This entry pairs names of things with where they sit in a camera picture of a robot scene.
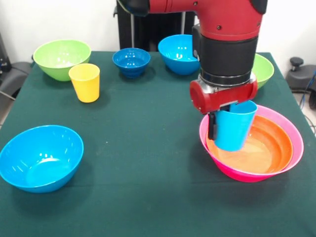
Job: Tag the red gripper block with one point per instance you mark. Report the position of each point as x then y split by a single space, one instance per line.
222 97

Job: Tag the light blue plastic cup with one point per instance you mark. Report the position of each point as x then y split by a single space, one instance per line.
233 130

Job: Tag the orange plastic bowl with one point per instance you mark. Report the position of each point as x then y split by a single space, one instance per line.
269 153

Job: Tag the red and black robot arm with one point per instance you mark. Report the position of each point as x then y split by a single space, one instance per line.
222 29

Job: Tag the large pink plastic bowl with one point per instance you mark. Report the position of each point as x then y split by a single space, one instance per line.
237 175

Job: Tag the green plastic bowl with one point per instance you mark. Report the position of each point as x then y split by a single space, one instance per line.
264 69
61 55

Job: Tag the light blue plastic bowl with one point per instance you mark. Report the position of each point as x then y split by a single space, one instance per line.
42 160
175 58

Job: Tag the dark green tablecloth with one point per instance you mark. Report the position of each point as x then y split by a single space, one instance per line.
148 160

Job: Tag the black equipment with knob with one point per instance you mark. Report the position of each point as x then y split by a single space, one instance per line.
301 76

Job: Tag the small dark blue bowl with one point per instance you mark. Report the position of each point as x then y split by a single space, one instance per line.
131 61

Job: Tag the yellow plastic cup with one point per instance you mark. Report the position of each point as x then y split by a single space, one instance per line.
85 84

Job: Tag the grey chair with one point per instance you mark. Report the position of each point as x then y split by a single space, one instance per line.
12 79

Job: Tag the black device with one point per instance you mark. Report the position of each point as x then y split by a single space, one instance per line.
3 59

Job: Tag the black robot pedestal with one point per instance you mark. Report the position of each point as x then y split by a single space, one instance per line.
148 32

